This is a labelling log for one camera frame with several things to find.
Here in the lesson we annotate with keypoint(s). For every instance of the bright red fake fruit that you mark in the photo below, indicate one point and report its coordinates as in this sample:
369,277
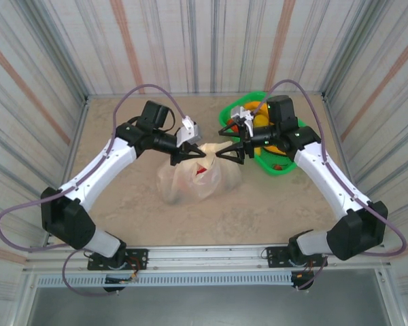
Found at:
200,169

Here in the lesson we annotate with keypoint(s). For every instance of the translucent printed plastic bag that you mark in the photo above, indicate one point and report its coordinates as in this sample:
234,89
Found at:
180,190

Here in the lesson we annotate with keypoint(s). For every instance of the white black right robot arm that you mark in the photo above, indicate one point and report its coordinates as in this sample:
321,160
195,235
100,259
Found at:
323,176

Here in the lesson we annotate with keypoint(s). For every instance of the round orange fake fruit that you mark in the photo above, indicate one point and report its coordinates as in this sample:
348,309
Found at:
230,121

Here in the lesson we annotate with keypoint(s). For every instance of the green plastic basket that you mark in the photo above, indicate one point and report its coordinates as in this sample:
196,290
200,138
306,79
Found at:
226,112

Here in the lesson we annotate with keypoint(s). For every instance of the grey metal panel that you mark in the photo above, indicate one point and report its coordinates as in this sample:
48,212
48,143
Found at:
207,305

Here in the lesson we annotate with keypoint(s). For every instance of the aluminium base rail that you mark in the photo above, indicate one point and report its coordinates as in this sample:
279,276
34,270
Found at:
207,254

